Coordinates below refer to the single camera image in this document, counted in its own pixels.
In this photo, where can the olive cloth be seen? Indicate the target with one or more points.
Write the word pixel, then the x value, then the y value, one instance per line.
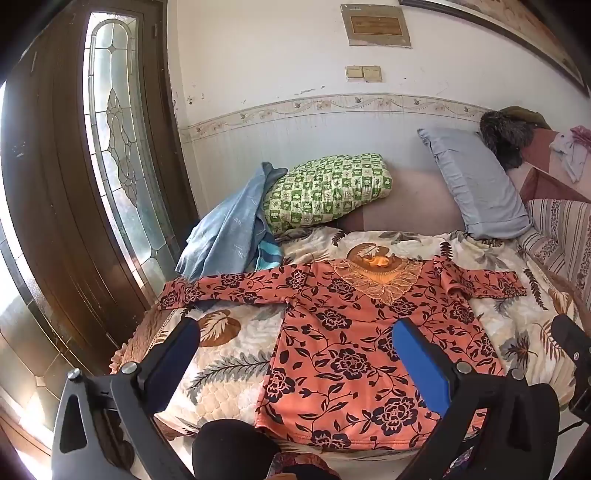
pixel 526 115

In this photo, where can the beige light switch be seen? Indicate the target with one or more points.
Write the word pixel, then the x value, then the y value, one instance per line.
pixel 354 74
pixel 373 74

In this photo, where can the person's leg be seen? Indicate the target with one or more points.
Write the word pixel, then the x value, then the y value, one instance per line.
pixel 231 450

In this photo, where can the orange floral blouse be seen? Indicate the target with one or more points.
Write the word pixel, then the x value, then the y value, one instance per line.
pixel 332 350

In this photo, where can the green checkered pillow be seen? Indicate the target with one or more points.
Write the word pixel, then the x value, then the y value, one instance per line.
pixel 323 194

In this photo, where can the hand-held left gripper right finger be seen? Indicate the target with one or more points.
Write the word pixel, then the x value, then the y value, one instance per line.
pixel 420 364

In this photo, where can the dark furry cloth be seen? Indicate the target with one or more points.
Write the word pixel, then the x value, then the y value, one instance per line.
pixel 505 138

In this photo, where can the grey blue pillow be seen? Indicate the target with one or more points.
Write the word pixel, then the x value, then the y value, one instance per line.
pixel 480 184

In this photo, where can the leaf printed blanket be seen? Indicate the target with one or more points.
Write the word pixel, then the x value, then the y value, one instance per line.
pixel 231 350

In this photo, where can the wall plaque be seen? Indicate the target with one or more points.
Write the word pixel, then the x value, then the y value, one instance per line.
pixel 375 25

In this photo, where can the framed wall picture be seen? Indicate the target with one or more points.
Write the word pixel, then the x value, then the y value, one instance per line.
pixel 531 32

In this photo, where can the mauve mattress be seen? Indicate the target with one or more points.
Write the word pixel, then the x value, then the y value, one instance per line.
pixel 406 203

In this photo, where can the pink white crumpled cloth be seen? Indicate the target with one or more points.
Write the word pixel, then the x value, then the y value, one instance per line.
pixel 575 152

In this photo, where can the brown wooden door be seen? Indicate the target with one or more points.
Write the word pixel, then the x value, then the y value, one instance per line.
pixel 51 184

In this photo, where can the light blue knit sweater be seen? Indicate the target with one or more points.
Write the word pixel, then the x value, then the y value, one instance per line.
pixel 226 230

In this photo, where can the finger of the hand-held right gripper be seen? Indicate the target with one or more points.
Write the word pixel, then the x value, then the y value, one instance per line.
pixel 570 339

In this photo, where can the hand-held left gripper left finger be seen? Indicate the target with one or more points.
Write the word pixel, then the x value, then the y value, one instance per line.
pixel 180 350

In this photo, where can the blue striped knit sweater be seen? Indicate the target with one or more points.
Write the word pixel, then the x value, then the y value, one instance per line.
pixel 268 254

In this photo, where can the striped cushion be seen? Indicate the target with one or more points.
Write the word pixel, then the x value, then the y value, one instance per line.
pixel 563 240

